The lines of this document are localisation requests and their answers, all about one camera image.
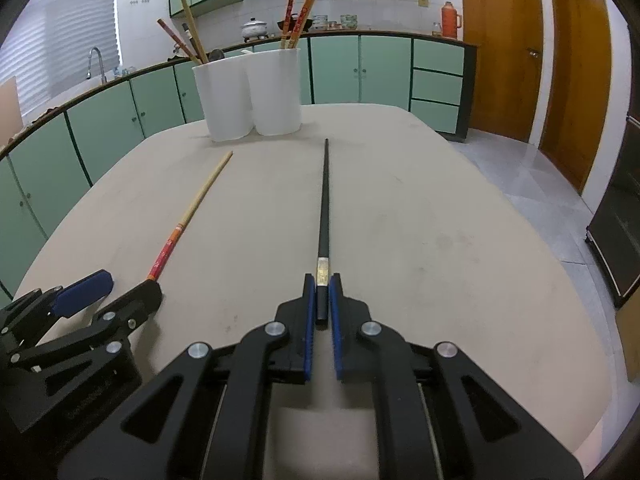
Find white twin-cup utensil holder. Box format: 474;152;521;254
192;47;303;142

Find cardboard box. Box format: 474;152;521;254
0;76;23;133

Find green base kitchen cabinets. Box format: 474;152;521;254
0;32;478;301

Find white window blinds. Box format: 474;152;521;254
0;0;121;111

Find red patterned wooden chopstick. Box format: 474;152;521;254
157;18;201;63
287;0;321;50
280;0;300;51
148;151;234;281

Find pale wooden chopstick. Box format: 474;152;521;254
180;0;208;64

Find orange thermos flask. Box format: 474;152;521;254
441;1;463;41

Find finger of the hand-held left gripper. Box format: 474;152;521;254
0;270;115;351
10;279;164;372

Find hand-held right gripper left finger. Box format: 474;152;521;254
57;272;318;480

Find chrome kitchen faucet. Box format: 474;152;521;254
86;46;107;83

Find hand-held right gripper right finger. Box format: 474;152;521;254
327;272;586;480

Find white cooking pot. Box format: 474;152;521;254
241;17;269;41

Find wooden door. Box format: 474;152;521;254
460;0;543;143
537;0;628;193

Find black glass-front cabinet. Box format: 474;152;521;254
585;115;640;308

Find black wok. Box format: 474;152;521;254
277;16;316;33

